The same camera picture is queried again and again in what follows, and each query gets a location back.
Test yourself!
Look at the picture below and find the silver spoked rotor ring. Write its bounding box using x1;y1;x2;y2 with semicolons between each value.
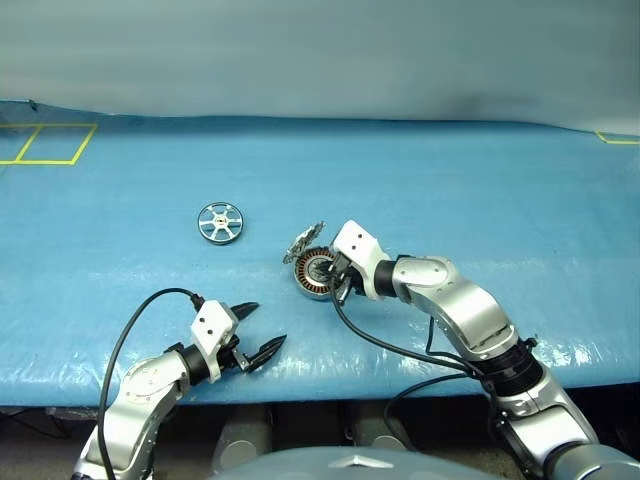
195;200;247;247

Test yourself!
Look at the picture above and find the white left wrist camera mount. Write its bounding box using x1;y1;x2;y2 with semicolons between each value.
189;299;240;385

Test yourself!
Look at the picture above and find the silver spoked metal wheel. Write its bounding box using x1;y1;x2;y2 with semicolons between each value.
281;220;328;266

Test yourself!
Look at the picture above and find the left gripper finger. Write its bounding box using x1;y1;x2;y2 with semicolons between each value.
231;301;261;323
244;333;288;375

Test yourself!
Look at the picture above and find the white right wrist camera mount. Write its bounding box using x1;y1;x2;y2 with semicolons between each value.
329;219;393;301

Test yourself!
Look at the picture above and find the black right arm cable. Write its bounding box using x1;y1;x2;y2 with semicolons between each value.
333;299;531;476

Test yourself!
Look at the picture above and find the grey rounded cylinder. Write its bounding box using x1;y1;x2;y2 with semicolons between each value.
347;405;419;451
214;407;275;471

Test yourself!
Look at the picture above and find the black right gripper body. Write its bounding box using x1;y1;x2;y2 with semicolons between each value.
335;253;371;300

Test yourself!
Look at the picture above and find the blue table cover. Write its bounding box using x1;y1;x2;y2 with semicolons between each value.
0;98;640;407

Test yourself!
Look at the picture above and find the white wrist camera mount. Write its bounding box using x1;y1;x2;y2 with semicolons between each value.
329;219;393;301
189;299;240;385

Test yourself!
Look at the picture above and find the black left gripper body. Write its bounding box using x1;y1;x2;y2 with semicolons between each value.
221;336;251;375

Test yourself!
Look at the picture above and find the motor housing with copper windings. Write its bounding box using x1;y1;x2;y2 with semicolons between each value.
292;246;346;303

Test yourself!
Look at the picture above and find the grey robot torso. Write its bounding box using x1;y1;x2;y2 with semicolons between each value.
209;443;444;480

